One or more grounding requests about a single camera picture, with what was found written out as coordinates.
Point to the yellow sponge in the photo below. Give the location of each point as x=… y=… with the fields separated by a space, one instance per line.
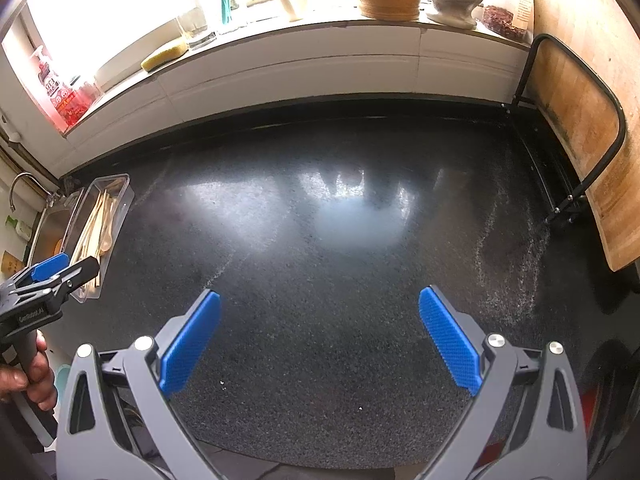
x=165 y=55

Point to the wooden cutting board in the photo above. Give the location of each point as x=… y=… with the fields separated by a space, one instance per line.
x=600 y=110

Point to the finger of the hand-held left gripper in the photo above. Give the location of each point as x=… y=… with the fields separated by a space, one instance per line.
x=75 y=274
x=50 y=265

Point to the clear plastic container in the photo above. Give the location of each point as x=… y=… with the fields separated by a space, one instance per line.
x=125 y=195

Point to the glass jar of dried chili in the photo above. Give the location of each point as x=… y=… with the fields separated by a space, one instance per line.
x=500 y=20

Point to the small clear jar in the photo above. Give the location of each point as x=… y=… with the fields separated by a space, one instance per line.
x=86 y=94

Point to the metal sink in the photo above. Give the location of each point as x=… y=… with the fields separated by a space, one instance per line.
x=50 y=230

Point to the metal faucet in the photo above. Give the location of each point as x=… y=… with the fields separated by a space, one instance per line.
x=25 y=175

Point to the person's left hand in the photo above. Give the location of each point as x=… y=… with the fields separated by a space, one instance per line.
x=35 y=380

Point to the teal bowl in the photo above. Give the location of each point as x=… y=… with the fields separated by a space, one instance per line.
x=62 y=377

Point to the pink dish soap bottle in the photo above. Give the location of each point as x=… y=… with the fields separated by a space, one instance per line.
x=55 y=95

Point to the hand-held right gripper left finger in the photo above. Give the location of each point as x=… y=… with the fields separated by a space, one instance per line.
x=192 y=342

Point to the bundle of bamboo chopsticks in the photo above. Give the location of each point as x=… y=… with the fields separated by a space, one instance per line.
x=92 y=230

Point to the black metal rack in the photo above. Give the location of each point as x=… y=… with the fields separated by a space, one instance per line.
x=622 y=125

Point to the clear drinking glass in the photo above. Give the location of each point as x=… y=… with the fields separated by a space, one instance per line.
x=197 y=30

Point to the large amber horn spoon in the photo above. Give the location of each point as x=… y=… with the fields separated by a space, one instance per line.
x=106 y=245

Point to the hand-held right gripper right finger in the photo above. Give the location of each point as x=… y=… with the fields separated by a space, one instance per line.
x=447 y=342

